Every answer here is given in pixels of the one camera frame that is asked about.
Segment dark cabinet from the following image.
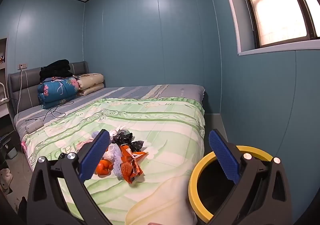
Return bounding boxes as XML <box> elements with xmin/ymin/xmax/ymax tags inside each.
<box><xmin>0</xmin><ymin>130</ymin><xmax>22</xmax><ymax>168</ymax></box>

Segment blue floral folded quilt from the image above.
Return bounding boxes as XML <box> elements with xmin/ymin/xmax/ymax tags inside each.
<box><xmin>37</xmin><ymin>77</ymin><xmax>80</xmax><ymax>109</ymax></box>

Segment pink cloth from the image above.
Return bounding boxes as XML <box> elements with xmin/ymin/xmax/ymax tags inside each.
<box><xmin>76</xmin><ymin>139</ymin><xmax>94</xmax><ymax>153</ymax></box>

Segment window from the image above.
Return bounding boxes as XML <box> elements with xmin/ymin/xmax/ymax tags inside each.
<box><xmin>216</xmin><ymin>0</ymin><xmax>320</xmax><ymax>56</ymax></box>

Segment black cable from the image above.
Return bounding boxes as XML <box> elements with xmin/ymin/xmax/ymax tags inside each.
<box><xmin>25</xmin><ymin>98</ymin><xmax>75</xmax><ymax>123</ymax></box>

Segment grey headboard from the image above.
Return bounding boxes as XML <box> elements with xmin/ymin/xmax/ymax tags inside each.
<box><xmin>8</xmin><ymin>61</ymin><xmax>107</xmax><ymax>113</ymax></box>

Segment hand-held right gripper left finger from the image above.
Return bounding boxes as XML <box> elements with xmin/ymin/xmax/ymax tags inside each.
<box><xmin>26</xmin><ymin>129</ymin><xmax>112</xmax><ymax>225</ymax></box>

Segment beige stacked pillows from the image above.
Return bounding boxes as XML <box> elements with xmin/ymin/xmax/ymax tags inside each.
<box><xmin>76</xmin><ymin>73</ymin><xmax>105</xmax><ymax>96</ymax></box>

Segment yellow-rimmed black trash bin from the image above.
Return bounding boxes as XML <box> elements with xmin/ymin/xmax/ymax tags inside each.
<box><xmin>188</xmin><ymin>145</ymin><xmax>275</xmax><ymax>225</ymax></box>

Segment grey striped pillow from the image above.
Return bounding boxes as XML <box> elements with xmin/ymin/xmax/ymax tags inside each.
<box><xmin>14</xmin><ymin>84</ymin><xmax>205</xmax><ymax>138</ymax></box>

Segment black folded clothing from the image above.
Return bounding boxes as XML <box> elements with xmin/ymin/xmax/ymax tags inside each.
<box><xmin>39</xmin><ymin>59</ymin><xmax>73</xmax><ymax>83</ymax></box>

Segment black plastic bag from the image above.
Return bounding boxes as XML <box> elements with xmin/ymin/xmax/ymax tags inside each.
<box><xmin>112</xmin><ymin>132</ymin><xmax>133</xmax><ymax>145</ymax></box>
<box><xmin>129</xmin><ymin>140</ymin><xmax>145</xmax><ymax>152</ymax></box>

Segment white charger cable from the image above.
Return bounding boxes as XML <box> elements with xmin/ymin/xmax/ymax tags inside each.
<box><xmin>15</xmin><ymin>66</ymin><xmax>24</xmax><ymax>115</ymax></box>

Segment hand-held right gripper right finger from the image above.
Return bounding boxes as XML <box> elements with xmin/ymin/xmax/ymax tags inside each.
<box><xmin>205</xmin><ymin>129</ymin><xmax>293</xmax><ymax>225</ymax></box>

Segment green floral bedspread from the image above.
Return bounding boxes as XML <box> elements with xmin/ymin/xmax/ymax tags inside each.
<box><xmin>25</xmin><ymin>97</ymin><xmax>205</xmax><ymax>225</ymax></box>

